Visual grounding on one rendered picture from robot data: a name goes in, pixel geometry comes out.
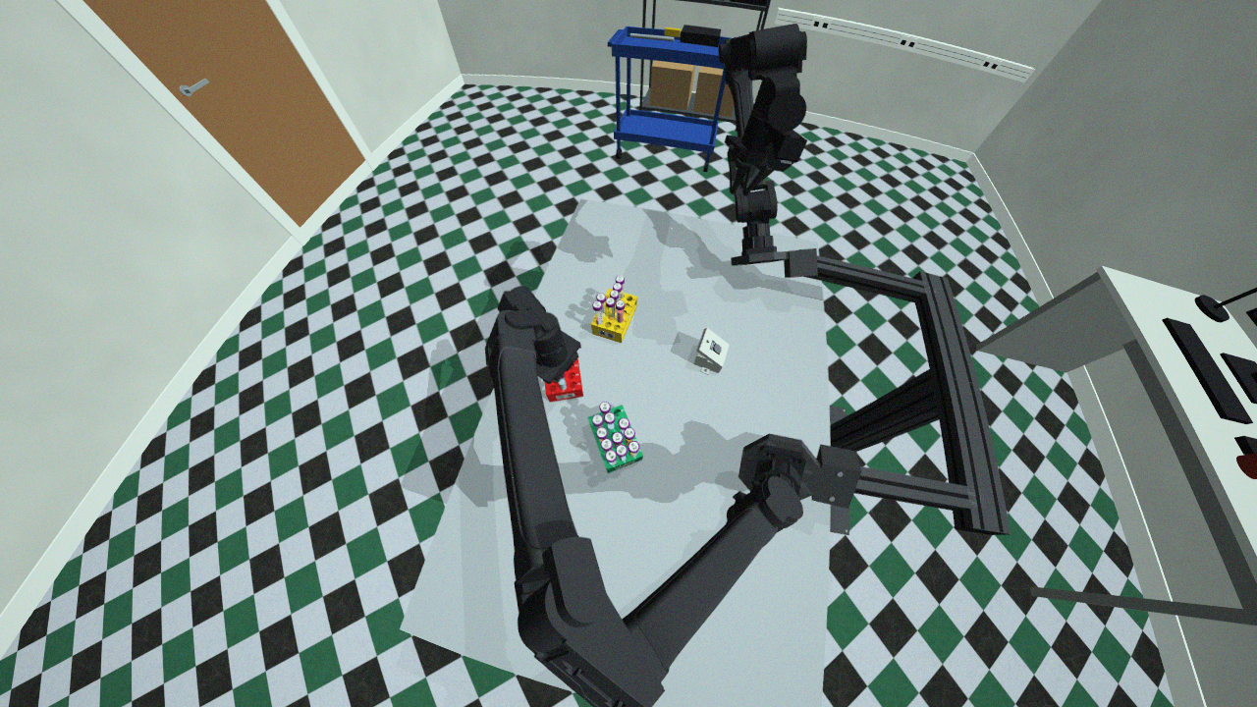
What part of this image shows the yellow tube rack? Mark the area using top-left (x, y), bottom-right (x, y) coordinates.
top-left (591, 293), bottom-right (637, 343)

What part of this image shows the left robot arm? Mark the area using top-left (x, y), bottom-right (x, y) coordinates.
top-left (485, 286), bottom-right (806, 707)

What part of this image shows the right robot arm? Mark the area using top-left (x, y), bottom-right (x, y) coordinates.
top-left (719, 24), bottom-right (807, 255)

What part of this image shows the green tube rack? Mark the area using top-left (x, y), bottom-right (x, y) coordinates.
top-left (588, 405), bottom-right (644, 473)

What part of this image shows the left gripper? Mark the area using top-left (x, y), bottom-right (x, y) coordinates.
top-left (535, 331), bottom-right (581, 384)

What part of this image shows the red tube rack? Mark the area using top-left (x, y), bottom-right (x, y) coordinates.
top-left (546, 359), bottom-right (583, 403)

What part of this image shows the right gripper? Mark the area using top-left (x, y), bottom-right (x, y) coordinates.
top-left (725, 136), bottom-right (773, 196)

